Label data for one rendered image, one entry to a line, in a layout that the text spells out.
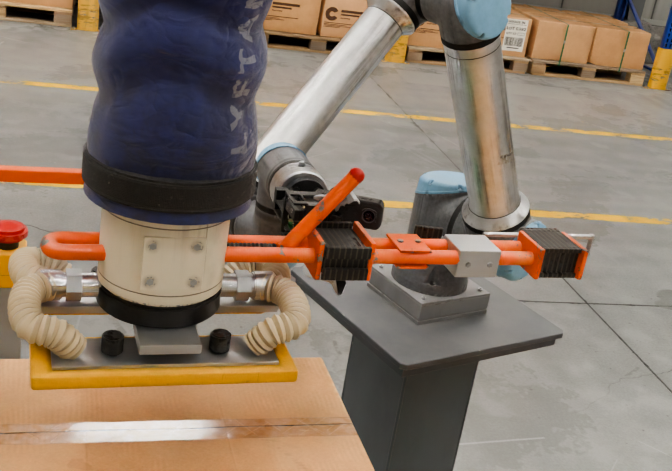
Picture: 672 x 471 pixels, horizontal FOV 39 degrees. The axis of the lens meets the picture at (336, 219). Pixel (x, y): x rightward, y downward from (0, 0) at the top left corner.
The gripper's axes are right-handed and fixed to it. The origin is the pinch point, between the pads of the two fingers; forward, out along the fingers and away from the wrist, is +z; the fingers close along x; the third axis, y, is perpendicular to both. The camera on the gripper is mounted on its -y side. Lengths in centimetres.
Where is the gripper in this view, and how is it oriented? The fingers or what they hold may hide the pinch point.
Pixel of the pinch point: (353, 249)
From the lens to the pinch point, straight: 139.0
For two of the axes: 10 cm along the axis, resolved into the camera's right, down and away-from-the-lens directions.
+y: -9.4, -0.2, -3.3
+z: 2.9, 3.9, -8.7
